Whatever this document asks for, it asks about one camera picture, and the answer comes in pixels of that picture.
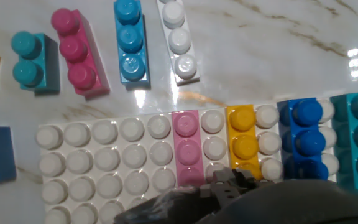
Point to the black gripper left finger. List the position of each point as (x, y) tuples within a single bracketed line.
[(222, 188)]

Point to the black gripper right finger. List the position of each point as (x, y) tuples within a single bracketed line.
[(253, 180)]

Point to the yellow four-stud block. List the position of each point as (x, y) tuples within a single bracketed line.
[(242, 140)]

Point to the blue four-stud block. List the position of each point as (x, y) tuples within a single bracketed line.
[(289, 143)]

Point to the pink four-stud block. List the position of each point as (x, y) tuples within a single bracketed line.
[(186, 146)]

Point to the teal four-stud block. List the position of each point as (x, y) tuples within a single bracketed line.
[(343, 149)]

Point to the white studded baseplate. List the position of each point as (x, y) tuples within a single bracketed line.
[(104, 155)]

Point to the marble pattern board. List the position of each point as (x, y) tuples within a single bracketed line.
[(259, 46)]

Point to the white four-stud block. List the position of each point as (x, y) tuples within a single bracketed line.
[(179, 40)]

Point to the light blue three-stud block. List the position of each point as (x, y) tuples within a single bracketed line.
[(130, 40)]

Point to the magenta three-stud block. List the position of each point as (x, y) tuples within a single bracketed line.
[(76, 53)]

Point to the teal two-stud block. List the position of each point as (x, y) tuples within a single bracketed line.
[(33, 62)]

